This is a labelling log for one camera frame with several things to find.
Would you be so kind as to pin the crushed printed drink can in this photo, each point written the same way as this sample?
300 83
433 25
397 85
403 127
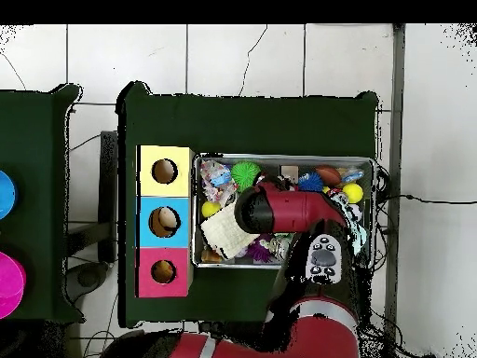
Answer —
279 244

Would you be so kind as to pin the yellow duck plush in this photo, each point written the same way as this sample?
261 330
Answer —
164 271

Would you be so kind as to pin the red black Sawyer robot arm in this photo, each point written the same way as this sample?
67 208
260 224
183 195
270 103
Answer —
290 209

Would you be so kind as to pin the silver mesh bin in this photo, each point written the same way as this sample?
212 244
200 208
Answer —
272 162

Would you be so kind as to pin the wooden box with three holes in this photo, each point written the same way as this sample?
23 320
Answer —
147 238

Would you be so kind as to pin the plain green spiky ball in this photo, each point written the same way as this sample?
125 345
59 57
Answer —
245 173

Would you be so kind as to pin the crushed clear plastic bottle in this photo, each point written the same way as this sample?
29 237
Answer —
218 179

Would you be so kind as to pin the yellow foam ball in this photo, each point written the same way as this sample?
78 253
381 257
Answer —
210 209
353 192

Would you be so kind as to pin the cream waffle cloth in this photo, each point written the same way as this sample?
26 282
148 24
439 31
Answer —
223 231

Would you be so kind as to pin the purple spiky monster toy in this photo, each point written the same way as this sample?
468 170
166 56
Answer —
258 251

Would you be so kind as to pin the dark green table cloth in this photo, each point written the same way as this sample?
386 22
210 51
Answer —
242 126

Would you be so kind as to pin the small blue spiky toy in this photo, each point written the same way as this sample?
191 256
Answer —
311 181

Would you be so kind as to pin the tan ball with black seam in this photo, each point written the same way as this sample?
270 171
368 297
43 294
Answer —
164 222

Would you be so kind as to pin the small brown football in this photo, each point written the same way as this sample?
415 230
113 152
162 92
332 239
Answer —
328 174

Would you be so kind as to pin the mint green waffle cloth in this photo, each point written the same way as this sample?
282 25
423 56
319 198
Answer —
359 233

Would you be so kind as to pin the black upright panel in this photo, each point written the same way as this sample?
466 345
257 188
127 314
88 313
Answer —
109 194

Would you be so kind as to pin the dark grey round base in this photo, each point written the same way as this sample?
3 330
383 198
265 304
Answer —
87 278

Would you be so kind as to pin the dark green side-table cloth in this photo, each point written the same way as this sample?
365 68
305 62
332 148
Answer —
37 130

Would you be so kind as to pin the blue bowl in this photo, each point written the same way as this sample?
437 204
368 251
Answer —
6 195

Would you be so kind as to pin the pink bowl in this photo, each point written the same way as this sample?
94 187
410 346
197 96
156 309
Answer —
9 285

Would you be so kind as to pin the grey metal rail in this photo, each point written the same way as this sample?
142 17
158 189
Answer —
397 112

